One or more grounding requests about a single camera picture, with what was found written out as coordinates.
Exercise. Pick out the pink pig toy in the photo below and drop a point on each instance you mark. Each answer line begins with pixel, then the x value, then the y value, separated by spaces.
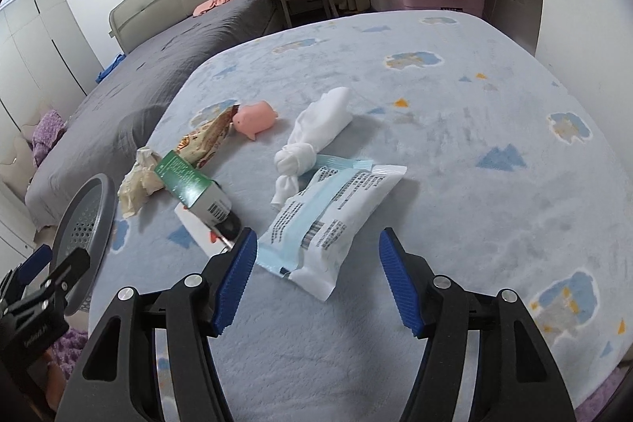
pixel 254 118

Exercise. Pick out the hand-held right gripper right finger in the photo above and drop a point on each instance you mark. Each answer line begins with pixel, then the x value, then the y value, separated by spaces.
pixel 395 283

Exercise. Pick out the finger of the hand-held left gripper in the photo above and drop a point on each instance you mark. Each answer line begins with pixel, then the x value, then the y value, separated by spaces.
pixel 69 266
pixel 37 256

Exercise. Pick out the grey perforated plastic basket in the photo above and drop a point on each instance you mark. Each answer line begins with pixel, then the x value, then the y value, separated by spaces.
pixel 84 214

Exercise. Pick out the purple fluffy cloth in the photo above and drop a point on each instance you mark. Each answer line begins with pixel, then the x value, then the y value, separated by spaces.
pixel 606 402
pixel 69 345

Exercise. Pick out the light blue printed blanket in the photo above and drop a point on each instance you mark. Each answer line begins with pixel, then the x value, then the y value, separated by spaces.
pixel 445 155

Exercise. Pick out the small black bottle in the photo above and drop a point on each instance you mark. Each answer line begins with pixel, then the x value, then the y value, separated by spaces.
pixel 231 224

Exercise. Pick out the cream cushion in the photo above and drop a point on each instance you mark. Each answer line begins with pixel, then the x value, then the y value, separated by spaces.
pixel 15 155

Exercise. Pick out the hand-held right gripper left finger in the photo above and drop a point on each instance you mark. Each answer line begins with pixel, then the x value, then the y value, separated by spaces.
pixel 237 278

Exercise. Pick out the white paper card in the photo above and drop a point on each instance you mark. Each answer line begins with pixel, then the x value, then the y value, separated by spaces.
pixel 195 224

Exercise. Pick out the grey bed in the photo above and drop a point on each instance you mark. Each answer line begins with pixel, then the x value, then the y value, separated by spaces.
pixel 123 95

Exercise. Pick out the white wardrobe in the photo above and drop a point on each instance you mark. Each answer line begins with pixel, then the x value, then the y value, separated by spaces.
pixel 39 46

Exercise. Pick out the white tissue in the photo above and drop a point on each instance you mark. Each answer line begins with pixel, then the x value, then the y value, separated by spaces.
pixel 136 184

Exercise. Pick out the white wet wipes packet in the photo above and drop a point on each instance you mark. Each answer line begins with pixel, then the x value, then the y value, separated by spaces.
pixel 336 214

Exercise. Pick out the white knotted cloth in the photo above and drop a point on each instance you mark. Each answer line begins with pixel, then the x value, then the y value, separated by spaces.
pixel 321 115

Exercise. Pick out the light blue plastic wrapper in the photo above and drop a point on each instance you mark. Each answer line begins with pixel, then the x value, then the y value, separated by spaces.
pixel 277 256

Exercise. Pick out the green and white carton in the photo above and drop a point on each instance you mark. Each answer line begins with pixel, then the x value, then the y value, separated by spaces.
pixel 183 179

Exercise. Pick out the beige red snack packet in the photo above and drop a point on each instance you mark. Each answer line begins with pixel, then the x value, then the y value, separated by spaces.
pixel 207 135

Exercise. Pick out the purple fluffy blanket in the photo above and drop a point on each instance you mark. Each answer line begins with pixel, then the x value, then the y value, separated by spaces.
pixel 47 135

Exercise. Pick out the blue cloth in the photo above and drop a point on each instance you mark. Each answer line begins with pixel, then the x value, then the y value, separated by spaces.
pixel 109 68

